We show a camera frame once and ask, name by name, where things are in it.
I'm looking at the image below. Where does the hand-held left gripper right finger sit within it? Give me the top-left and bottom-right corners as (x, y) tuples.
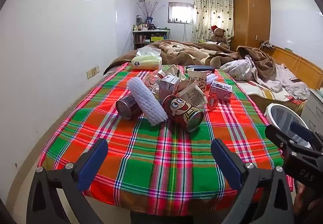
(211, 138), (294, 224)

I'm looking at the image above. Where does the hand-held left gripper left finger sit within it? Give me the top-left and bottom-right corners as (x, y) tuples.
(26, 138), (109, 224)

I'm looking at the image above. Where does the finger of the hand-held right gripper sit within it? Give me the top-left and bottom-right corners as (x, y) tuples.
(265, 125), (323, 161)
(290, 121), (323, 150)

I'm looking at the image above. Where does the white red printed paper cup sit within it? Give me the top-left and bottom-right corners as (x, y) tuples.
(186, 67), (212, 88)

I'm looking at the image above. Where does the purple white milk carton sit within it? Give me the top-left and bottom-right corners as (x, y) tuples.
(209, 81), (232, 102)
(158, 76), (181, 100)

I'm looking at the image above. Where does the person's right hand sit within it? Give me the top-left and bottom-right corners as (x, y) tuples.
(293, 182), (323, 224)

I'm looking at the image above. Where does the grey cabinet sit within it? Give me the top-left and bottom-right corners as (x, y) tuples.
(300, 88), (323, 136)

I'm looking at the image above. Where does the cream floral bed sheet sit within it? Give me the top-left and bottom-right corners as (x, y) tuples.
(236, 79), (307, 116)

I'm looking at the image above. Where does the pale crumpled garment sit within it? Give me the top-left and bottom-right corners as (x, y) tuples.
(254, 63), (311, 101)

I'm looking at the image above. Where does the red green plaid cloth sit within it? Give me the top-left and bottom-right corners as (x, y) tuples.
(37, 63), (294, 208)

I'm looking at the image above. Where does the small red white packet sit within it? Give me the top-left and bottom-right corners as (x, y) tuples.
(207, 93), (219, 110)

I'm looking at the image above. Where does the dark metal can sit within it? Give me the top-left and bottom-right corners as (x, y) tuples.
(115, 95), (142, 120)

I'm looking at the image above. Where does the wooden headboard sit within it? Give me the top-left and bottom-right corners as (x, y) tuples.
(260, 46), (323, 90)

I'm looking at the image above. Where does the red cartoon face can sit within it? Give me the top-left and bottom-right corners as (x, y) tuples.
(162, 95), (204, 133)

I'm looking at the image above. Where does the white patterned bedding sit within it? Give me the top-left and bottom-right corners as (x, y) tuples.
(221, 55), (255, 81)

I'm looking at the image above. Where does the white bumpy foam roll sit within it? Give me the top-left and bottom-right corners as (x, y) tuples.
(127, 77), (169, 127)

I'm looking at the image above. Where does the white bumpy foam piece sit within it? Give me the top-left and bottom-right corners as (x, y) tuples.
(206, 74), (222, 84)

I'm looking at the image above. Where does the dark blue case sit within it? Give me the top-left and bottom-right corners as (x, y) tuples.
(187, 65), (215, 74)

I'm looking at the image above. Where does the clear plastic bottle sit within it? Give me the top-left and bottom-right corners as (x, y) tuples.
(144, 70), (164, 95)

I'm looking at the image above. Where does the yellow green tissue pack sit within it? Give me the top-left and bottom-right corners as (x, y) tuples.
(131, 46), (162, 70)

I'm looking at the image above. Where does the teddy bear with red hat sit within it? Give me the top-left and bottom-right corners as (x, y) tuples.
(210, 25), (229, 47)

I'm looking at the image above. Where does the brown fleece blanket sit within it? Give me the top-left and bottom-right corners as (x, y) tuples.
(103, 40), (277, 82)

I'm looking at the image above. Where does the wooden wardrobe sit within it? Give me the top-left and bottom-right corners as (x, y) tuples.
(232, 0), (272, 50)

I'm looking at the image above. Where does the white shelf unit with bottles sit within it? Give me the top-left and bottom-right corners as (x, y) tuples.
(132, 29), (170, 50)

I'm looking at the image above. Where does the patterned curtain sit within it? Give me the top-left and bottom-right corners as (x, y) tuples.
(192, 0), (234, 43)

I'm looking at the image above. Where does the small window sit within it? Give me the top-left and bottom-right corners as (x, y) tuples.
(168, 2), (195, 23)

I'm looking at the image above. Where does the vase with dry branches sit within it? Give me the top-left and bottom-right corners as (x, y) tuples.
(137, 0), (165, 25)

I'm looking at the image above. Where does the wall socket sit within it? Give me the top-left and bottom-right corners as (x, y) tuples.
(86, 65), (100, 79)

